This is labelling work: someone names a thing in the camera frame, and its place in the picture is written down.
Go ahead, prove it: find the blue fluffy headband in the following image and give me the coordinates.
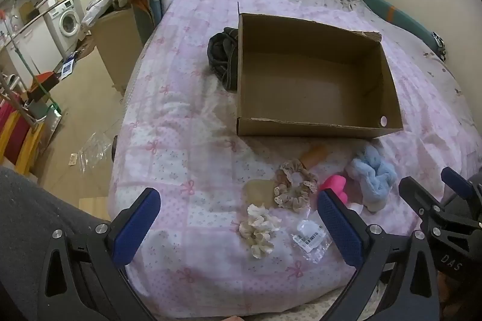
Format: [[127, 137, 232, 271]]
[[346, 146, 398, 210]]

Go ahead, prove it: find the wooden drying rack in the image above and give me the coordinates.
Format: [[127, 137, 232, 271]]
[[0, 73, 48, 176]]

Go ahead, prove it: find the blue and white packet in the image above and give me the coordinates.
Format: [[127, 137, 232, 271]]
[[60, 59, 77, 79]]

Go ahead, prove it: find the green broom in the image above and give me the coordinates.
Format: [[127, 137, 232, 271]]
[[8, 27, 61, 113]]

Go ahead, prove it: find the brown cardboard box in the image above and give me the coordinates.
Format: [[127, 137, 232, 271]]
[[236, 2, 404, 139]]

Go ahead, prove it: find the white kitchen cabinet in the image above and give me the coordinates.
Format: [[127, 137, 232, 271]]
[[0, 18, 63, 81]]

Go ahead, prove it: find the red and black toolbox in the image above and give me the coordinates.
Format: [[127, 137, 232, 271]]
[[27, 71, 61, 100]]

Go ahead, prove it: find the brown lace scrunchie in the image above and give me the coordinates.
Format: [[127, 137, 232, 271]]
[[274, 159, 319, 209]]

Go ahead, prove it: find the pink heart-shaped sponge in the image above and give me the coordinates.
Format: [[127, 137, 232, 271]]
[[319, 174, 349, 209]]

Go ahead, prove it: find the blue and orange cloth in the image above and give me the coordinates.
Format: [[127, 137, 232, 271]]
[[133, 0, 166, 37]]

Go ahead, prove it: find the red bag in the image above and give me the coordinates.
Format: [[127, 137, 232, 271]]
[[0, 101, 31, 164]]

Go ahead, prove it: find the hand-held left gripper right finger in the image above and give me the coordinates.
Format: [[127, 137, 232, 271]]
[[317, 189, 441, 321]]

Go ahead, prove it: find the dark grey garment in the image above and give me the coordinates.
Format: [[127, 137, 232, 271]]
[[207, 26, 239, 93]]

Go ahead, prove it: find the pink patchwork blanket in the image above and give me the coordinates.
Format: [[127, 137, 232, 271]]
[[107, 0, 482, 314]]

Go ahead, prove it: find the teal bolster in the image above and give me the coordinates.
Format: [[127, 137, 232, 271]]
[[358, 0, 449, 58]]

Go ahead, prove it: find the large floor cardboard box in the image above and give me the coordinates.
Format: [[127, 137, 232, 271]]
[[92, 5, 146, 96]]

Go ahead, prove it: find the white washing machine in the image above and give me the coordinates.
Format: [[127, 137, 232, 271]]
[[44, 0, 82, 54]]

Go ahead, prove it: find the clear plastic floor bag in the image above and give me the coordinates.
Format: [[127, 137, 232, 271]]
[[77, 132, 114, 172]]

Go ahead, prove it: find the clear plastic packet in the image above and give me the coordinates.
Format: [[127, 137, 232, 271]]
[[290, 219, 334, 263]]

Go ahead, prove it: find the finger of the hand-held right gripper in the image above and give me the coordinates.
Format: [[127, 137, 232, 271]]
[[398, 176, 452, 242], [440, 167, 482, 222]]

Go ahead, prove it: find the cream scrunchie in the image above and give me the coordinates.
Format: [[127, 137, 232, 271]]
[[239, 204, 283, 259]]

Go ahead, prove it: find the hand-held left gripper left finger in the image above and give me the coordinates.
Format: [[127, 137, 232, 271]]
[[38, 187, 162, 321]]

